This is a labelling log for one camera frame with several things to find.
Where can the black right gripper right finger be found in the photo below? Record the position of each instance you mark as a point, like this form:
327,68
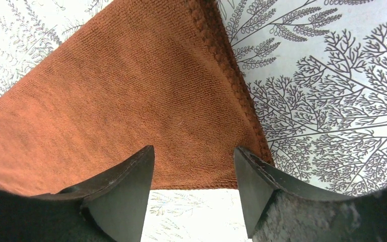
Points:
258,183

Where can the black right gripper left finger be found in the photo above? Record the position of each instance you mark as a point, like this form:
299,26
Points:
110,206

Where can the brown towel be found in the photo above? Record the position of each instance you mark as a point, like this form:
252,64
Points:
139,73

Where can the floral patterned table mat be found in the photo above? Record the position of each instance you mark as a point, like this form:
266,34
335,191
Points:
316,71

